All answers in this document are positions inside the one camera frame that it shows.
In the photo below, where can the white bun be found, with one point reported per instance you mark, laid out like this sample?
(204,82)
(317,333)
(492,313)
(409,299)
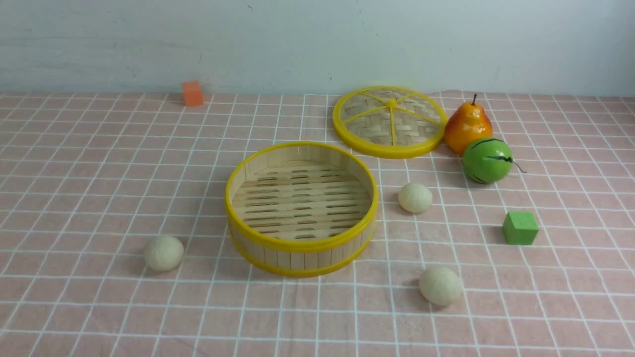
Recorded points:
(440,285)
(415,198)
(163,253)

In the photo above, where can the pink checkered tablecloth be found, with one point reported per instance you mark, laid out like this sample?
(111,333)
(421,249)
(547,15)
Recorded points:
(88,179)

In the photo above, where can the orange yellow toy pear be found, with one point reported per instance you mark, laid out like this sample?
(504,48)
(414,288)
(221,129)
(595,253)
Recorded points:
(468,123)

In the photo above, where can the yellow bamboo steamer tray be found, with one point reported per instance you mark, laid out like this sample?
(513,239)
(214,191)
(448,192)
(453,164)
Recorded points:
(301,209)

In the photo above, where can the orange foam cube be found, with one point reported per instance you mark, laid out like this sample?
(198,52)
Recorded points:
(192,94)

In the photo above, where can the yellow bamboo steamer lid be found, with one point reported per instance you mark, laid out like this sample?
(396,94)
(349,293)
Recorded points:
(389,122)

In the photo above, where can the green foam cube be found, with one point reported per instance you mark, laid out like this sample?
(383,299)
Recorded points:
(520,228)

